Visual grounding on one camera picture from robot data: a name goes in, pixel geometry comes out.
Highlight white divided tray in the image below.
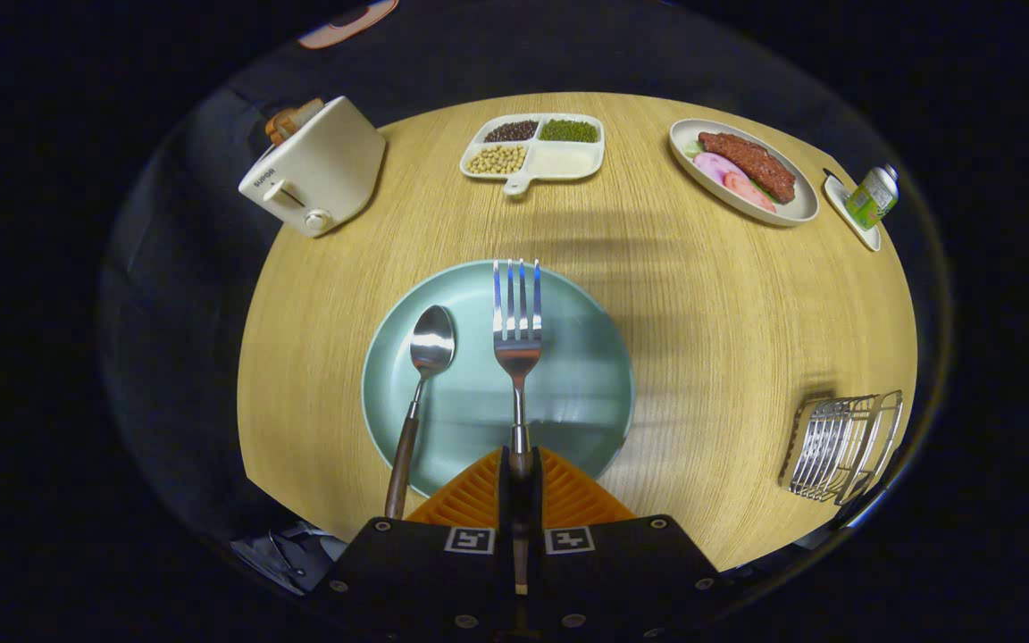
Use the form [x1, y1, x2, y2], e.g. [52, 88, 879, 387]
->
[459, 113, 606, 196]

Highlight pile of dark red beans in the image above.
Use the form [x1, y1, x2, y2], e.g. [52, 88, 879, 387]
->
[483, 120, 540, 144]

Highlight grey tangled cables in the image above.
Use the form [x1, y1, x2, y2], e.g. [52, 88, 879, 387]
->
[229, 522, 350, 595]

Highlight silver spoon with wooden handle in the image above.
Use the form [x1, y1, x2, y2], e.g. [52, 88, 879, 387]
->
[384, 305, 457, 521]

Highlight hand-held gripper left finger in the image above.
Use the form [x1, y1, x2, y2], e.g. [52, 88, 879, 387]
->
[309, 447, 517, 639]

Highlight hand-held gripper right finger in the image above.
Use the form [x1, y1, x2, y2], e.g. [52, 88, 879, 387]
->
[527, 445, 732, 639]

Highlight brown meat steak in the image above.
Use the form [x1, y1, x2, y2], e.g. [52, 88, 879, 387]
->
[699, 131, 798, 205]

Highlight silver fork with wooden handle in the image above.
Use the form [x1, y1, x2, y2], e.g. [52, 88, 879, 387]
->
[490, 259, 544, 597]

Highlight light green round plate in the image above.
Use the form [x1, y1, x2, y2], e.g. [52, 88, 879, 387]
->
[361, 259, 636, 499]

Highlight cream white toaster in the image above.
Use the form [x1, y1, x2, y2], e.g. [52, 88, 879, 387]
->
[238, 96, 388, 238]

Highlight pile of green beans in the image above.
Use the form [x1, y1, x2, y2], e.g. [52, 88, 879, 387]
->
[540, 119, 600, 144]

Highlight small white dish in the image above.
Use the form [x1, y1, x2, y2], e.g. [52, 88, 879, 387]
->
[823, 168, 883, 253]

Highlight red tomato slice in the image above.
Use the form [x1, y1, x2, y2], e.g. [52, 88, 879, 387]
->
[723, 171, 777, 213]

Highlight small green label bottle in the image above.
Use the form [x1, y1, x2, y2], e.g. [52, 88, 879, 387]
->
[844, 164, 900, 231]

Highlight silver wire rack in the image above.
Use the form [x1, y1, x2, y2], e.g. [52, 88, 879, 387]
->
[779, 389, 905, 506]

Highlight pile of yellow soybeans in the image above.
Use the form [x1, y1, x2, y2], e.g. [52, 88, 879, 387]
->
[465, 144, 529, 176]

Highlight pink ham slice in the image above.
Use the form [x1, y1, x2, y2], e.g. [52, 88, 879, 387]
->
[691, 152, 752, 187]

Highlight white oval food plate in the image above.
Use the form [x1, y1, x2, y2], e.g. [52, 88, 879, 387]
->
[668, 118, 820, 228]

